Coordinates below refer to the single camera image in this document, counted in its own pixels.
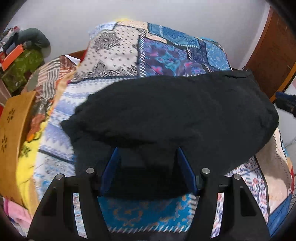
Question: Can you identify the orange box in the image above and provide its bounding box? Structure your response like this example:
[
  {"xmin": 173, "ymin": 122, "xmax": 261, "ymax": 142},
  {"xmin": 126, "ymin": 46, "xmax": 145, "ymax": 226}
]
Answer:
[{"xmin": 1, "ymin": 45, "xmax": 23, "ymax": 71}]

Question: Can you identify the wooden lap table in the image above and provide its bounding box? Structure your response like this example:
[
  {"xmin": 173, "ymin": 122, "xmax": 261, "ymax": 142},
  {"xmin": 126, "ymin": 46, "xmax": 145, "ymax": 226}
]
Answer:
[{"xmin": 0, "ymin": 91, "xmax": 36, "ymax": 205}]

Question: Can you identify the brown wooden door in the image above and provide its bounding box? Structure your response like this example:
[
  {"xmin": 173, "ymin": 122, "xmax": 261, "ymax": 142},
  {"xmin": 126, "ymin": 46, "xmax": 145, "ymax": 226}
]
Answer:
[{"xmin": 244, "ymin": 8, "xmax": 295, "ymax": 102}]

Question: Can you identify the dark grey cushion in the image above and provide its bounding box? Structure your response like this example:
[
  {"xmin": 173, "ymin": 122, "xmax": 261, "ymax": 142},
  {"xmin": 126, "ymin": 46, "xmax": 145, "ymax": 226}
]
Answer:
[{"xmin": 16, "ymin": 28, "xmax": 51, "ymax": 58}]

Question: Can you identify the blue patchwork bed quilt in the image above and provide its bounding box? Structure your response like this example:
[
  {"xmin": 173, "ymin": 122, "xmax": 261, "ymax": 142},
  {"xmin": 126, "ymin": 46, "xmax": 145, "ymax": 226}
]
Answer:
[{"xmin": 33, "ymin": 21, "xmax": 294, "ymax": 237}]

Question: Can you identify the black zip hoodie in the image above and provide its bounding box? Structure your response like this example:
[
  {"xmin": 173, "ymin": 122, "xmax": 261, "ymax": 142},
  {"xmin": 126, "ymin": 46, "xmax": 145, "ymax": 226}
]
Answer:
[{"xmin": 61, "ymin": 71, "xmax": 279, "ymax": 199}]

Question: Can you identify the striped folded blanket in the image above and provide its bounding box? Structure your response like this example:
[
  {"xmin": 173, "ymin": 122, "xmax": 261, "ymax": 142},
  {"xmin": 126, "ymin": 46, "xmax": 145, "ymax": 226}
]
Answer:
[{"xmin": 23, "ymin": 55, "xmax": 80, "ymax": 114}]

